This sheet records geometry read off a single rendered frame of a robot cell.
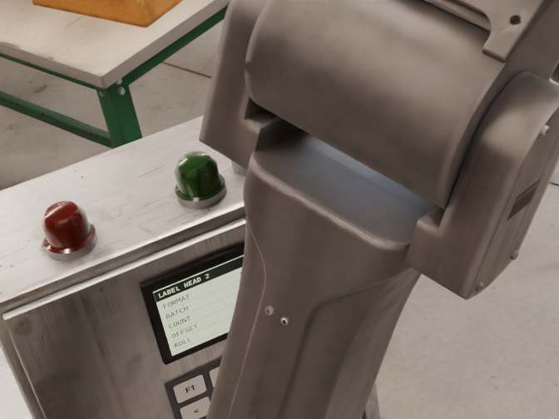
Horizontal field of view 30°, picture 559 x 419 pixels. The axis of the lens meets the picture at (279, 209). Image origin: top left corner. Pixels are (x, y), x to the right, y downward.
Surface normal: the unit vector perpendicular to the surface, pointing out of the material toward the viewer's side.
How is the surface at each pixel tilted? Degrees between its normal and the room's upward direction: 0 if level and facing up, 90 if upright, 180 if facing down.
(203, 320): 90
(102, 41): 0
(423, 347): 0
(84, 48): 0
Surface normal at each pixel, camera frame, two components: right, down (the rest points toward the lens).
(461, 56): -0.13, -0.50
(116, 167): -0.14, -0.78
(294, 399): -0.58, 0.33
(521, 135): -0.41, -0.09
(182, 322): 0.42, 0.51
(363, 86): -0.51, 0.12
